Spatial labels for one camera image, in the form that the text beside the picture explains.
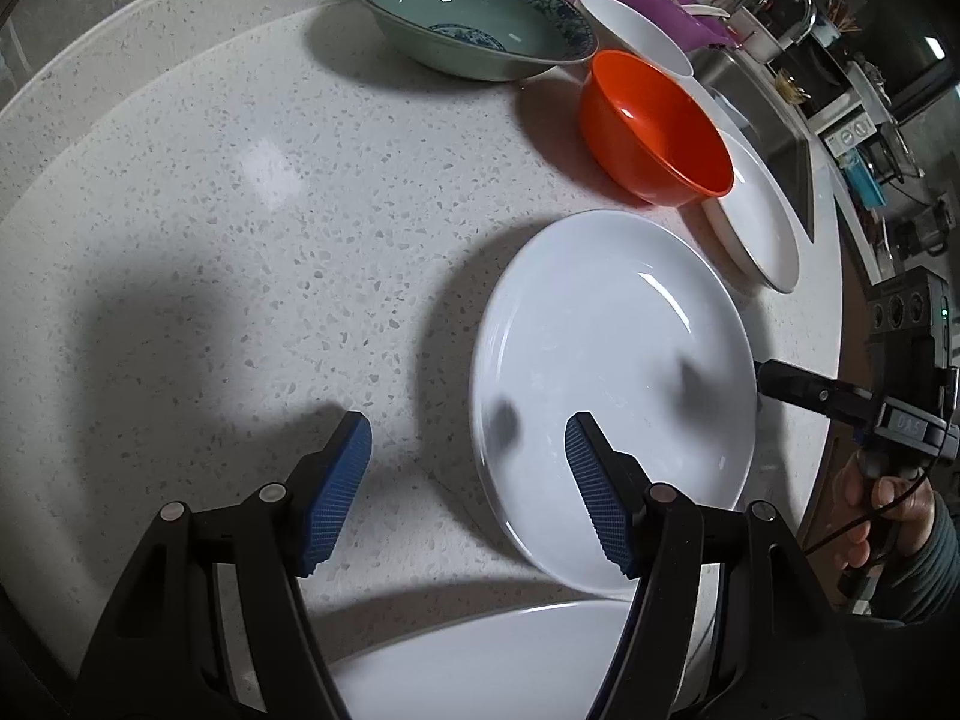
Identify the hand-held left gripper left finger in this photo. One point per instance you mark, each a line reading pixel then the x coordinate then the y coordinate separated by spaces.
pixel 337 499

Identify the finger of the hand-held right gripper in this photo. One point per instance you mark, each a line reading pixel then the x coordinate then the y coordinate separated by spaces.
pixel 810 390

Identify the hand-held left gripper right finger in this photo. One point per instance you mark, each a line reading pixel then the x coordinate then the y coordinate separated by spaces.
pixel 600 499

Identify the large white plate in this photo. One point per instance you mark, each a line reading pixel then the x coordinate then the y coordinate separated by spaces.
pixel 600 330

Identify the orange plastic bowl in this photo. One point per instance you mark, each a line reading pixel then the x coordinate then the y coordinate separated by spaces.
pixel 645 127

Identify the white bowl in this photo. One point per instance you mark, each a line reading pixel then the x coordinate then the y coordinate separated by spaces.
pixel 637 30

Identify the blue patterned ceramic bowl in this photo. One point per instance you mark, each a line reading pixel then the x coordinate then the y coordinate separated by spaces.
pixel 457 15

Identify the person's right forearm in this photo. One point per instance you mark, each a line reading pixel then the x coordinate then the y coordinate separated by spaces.
pixel 930 562

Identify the person's right hand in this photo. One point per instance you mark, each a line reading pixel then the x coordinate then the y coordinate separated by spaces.
pixel 892 510

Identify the white plate with grey rim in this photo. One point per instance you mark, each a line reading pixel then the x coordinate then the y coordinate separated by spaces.
pixel 757 210

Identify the white kitchen appliance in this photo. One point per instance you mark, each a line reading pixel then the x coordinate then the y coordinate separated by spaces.
pixel 855 131

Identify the stainless steel sink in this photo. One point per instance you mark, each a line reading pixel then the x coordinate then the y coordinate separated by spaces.
pixel 757 105

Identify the white cup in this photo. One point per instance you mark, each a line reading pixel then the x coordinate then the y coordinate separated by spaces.
pixel 754 34

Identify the chopstick holder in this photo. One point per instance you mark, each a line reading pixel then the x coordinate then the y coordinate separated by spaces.
pixel 836 22

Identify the white spoon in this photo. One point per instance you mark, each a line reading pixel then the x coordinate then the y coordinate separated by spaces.
pixel 705 10

